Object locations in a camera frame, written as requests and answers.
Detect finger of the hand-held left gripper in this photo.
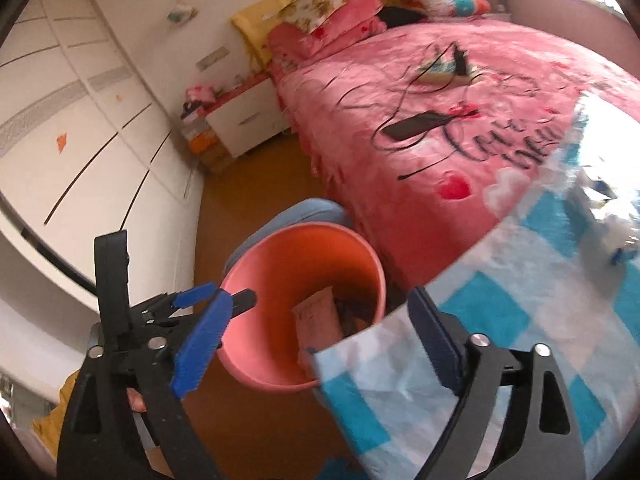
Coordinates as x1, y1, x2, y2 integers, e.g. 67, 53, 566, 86
171, 283, 220, 310
229, 288, 259, 319

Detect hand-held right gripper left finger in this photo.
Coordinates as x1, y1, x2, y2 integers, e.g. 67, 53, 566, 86
56, 289, 235, 480

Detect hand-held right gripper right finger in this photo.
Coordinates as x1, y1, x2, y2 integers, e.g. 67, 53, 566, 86
406, 286, 587, 480

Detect orange plastic bucket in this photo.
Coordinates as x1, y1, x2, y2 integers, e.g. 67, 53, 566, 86
217, 221, 389, 394

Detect blue checkered plastic tablecloth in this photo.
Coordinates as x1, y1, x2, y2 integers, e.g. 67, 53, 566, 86
311, 104, 640, 480

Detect light blue plastic stool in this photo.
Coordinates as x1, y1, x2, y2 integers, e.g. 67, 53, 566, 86
229, 197, 354, 262

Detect yellow cloth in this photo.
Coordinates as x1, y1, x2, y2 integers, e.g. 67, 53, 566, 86
31, 369, 82, 457

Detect cardboard box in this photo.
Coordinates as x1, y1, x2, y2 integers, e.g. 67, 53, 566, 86
199, 146, 234, 174

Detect pink printed bed blanket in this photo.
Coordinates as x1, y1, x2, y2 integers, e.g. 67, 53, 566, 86
266, 19, 640, 288

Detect orange box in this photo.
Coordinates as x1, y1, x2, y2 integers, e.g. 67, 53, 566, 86
186, 129, 219, 154

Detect white wardrobe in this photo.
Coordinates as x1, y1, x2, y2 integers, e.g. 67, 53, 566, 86
0, 0, 207, 288

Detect pink toy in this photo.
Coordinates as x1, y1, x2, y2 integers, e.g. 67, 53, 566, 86
185, 84, 217, 107

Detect black phone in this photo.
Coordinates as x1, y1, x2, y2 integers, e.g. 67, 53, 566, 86
381, 111, 452, 143

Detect pink floral folded quilt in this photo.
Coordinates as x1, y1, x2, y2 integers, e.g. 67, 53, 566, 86
266, 21, 322, 62

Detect white power strip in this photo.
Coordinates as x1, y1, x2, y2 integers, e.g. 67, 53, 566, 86
416, 56, 477, 84

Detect yellow headboard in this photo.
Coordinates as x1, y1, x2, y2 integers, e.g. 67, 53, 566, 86
230, 0, 402, 69

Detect black charger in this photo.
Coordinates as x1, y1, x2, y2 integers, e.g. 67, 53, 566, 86
451, 48, 474, 76

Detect floral pillow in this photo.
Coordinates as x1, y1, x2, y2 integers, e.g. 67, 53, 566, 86
284, 0, 354, 34

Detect pink pillow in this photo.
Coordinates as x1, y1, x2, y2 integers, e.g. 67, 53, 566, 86
309, 0, 389, 47

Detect black cloth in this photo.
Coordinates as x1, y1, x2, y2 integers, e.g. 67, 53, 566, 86
379, 5, 429, 29

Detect cartoon bolster pillow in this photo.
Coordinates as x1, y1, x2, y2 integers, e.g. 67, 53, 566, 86
414, 0, 494, 19

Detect black cable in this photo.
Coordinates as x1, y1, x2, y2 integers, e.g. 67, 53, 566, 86
371, 41, 502, 182

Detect wall hanging ornament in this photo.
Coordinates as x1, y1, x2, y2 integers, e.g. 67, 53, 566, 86
166, 0, 197, 26

